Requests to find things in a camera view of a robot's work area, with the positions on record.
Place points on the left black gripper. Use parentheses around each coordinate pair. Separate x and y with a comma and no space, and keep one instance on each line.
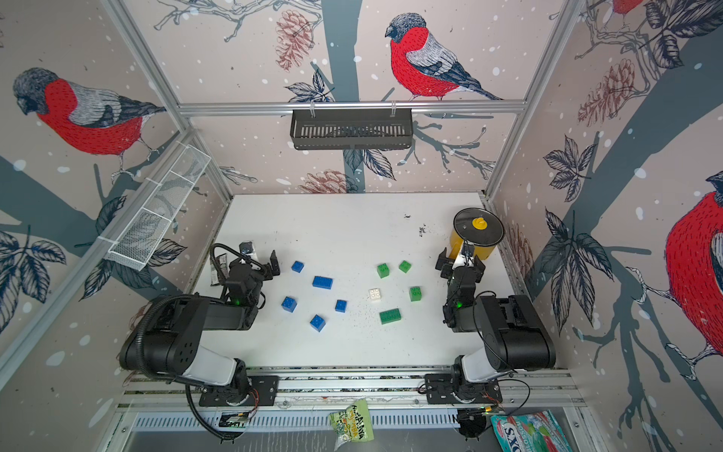
(265,269)

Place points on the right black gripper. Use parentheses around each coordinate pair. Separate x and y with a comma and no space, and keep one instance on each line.
(449,268)

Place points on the blue long lego brick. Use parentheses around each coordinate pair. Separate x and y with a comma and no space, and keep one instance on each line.
(323,282)

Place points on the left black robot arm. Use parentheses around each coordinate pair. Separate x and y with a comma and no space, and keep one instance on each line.
(166,344)

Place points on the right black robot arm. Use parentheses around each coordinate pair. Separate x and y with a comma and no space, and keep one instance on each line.
(512,335)

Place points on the green small lego brick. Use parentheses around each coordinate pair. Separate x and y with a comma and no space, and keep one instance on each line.
(415,294)
(405,266)
(383,271)

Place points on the green long lego brick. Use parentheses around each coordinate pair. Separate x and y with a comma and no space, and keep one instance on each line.
(390,316)

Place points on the yellow pot with lid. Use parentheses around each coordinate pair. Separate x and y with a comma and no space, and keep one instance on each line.
(477,227)

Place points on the colourful tissue packet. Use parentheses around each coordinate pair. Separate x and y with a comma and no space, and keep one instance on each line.
(536,432)

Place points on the green snack packet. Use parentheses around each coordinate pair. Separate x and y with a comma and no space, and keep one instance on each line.
(352,425)

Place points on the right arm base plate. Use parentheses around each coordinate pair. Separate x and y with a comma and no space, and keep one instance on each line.
(445,389)

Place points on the white wire mesh shelf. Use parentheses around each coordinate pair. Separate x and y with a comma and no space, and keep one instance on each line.
(141,243)

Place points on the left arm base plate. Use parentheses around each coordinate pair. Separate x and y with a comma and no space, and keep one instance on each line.
(253,391)

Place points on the black hanging wire basket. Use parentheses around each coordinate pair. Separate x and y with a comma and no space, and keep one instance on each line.
(352,129)

